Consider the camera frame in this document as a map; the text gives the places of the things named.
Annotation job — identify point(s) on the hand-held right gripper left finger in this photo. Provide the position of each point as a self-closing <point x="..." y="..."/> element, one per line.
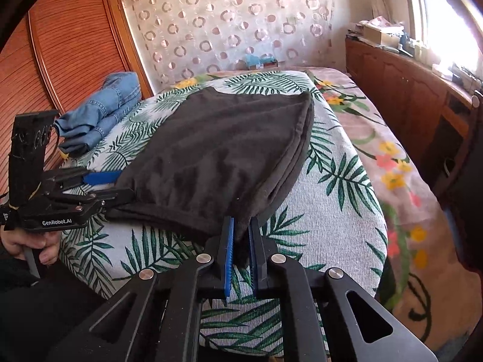
<point x="228" y="260"/>

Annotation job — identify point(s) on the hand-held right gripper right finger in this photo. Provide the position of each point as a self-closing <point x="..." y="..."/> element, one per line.
<point x="256" y="260"/>

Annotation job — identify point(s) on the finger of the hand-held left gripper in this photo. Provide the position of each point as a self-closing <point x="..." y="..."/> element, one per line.
<point x="102" y="177"/>
<point x="117" y="196"/>

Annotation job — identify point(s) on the black pants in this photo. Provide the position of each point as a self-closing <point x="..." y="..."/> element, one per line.
<point x="211" y="158"/>

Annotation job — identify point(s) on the person's left hand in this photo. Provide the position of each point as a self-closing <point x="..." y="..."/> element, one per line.
<point x="51" y="250"/>

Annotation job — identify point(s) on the folded blue jeans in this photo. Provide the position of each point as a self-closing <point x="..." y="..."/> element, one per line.
<point x="98" y="117"/>

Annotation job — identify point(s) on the bed with palm-leaf cover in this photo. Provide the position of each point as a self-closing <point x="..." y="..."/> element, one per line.
<point x="332" y="215"/>

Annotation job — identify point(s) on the wooden louvered wardrobe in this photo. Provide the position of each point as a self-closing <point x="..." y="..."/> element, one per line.
<point x="75" y="45"/>

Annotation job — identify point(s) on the person's dark clothing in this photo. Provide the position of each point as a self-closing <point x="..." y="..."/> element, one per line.
<point x="45" y="320"/>

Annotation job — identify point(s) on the circle pattern curtain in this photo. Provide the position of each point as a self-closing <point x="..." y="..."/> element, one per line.
<point x="226" y="26"/>

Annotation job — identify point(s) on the blue item in box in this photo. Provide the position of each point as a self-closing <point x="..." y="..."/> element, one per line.
<point x="260" y="62"/>

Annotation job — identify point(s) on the long wooden cabinet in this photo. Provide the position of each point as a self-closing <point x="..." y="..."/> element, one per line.
<point x="396" y="79"/>

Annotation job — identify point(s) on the plain cardboard box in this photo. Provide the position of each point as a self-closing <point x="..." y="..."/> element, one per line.
<point x="377" y="34"/>

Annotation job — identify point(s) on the white crumpled bag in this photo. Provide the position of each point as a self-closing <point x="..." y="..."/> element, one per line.
<point x="381" y="22"/>

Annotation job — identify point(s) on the round silver knob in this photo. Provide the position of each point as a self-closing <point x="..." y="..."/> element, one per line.
<point x="476" y="101"/>

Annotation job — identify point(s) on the window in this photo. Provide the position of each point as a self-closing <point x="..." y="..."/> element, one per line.
<point x="445" y="26"/>

